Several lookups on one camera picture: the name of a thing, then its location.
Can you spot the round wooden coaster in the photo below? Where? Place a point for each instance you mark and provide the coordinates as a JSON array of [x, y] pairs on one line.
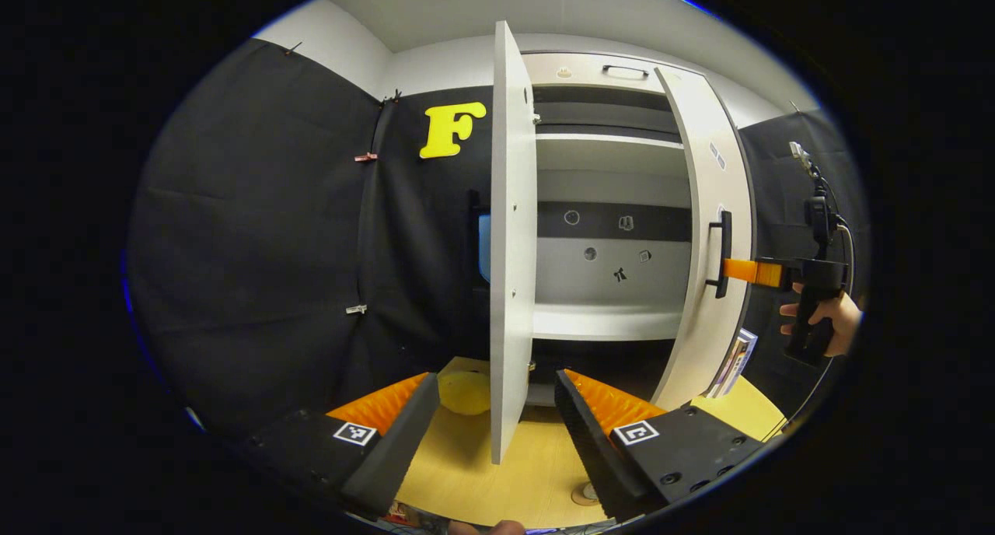
[[581, 494]]

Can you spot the printed paper box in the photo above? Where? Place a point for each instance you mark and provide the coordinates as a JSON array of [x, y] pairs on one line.
[[734, 364]]

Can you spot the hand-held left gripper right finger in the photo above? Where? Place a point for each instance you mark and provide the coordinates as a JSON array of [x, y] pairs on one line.
[[598, 457]]

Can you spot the yellow round object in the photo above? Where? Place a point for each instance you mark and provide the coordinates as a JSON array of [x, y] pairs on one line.
[[464, 393]]

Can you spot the white cabinet shelf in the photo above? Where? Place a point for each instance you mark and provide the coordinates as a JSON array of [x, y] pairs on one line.
[[606, 323], [606, 152]]

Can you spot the white cabinet with dark frame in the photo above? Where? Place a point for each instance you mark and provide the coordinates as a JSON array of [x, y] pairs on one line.
[[606, 185]]

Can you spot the white cabinet drawer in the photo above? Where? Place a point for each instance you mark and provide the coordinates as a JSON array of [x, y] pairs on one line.
[[583, 70]]

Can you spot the white cabinet door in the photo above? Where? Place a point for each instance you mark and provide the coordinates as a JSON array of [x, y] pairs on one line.
[[703, 169], [511, 247]]

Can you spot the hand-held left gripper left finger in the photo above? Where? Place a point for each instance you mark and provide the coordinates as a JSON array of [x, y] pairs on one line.
[[389, 457]]

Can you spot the black binder clip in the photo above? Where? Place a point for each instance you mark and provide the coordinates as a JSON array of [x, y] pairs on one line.
[[391, 97], [293, 48]]

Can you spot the black backdrop cloth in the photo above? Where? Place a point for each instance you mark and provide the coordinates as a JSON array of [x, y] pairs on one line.
[[256, 232], [777, 208]]

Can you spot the pink clip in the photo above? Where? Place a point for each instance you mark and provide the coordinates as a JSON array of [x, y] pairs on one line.
[[365, 157]]

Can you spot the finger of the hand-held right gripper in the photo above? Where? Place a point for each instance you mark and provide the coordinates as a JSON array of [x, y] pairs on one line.
[[762, 273]]

